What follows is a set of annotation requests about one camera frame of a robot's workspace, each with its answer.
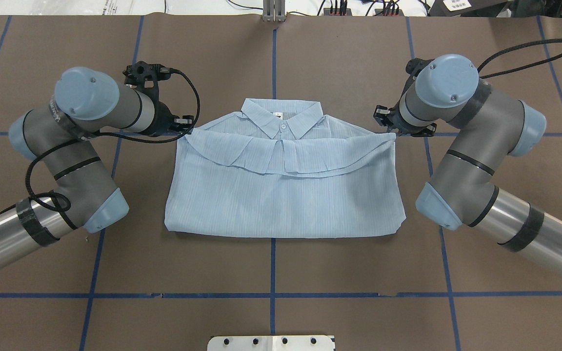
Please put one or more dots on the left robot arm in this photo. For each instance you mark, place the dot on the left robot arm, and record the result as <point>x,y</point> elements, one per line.
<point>68,186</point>

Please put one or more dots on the light blue button-up shirt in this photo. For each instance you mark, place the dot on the light blue button-up shirt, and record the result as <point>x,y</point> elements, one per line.
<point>284,169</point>

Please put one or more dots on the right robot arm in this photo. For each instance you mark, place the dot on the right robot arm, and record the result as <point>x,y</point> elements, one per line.
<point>492,126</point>

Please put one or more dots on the aluminium frame post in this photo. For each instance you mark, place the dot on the aluminium frame post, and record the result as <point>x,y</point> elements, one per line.
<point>274,11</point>

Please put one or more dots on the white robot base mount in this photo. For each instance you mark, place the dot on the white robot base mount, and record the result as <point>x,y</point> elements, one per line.
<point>272,343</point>

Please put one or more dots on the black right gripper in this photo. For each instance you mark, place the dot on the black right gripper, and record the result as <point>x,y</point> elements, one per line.
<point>395,118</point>

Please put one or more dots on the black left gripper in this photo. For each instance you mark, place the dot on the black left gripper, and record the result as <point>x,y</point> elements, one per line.
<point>164,117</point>

